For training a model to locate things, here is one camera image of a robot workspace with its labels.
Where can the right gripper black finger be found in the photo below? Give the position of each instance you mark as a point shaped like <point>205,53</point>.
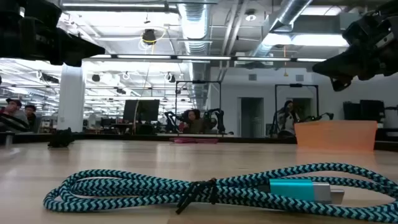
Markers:
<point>341,83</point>
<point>339,67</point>

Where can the background black robot arm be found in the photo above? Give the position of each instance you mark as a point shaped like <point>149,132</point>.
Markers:
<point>217,119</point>
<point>320,117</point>
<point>170,121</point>

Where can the orange plastic bin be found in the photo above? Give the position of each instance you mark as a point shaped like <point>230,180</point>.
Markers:
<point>335,135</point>

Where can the silver ceiling air duct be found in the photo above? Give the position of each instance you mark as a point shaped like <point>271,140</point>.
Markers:
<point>194,25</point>
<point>286,18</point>

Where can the black overhead light bar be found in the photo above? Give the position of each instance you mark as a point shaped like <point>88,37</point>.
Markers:
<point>205,58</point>

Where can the black computer monitor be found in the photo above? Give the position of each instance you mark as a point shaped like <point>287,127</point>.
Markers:
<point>141,110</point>

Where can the black aluminium table frame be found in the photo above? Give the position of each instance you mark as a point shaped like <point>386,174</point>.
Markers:
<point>124,137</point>

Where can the black rig frame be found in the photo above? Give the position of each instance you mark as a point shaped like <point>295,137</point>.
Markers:
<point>199,82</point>
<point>297,85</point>

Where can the pink mat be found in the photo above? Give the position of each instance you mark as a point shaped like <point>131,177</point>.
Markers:
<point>194,140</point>

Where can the black equipment boxes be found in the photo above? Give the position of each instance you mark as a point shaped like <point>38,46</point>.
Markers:
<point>363,110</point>

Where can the white pillar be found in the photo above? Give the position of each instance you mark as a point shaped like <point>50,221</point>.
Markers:
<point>71,99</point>

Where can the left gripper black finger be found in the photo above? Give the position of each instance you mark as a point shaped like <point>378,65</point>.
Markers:
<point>77,51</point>

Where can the person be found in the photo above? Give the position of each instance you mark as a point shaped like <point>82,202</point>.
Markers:
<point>14,113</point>
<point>192,121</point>
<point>31,115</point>
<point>287,116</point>

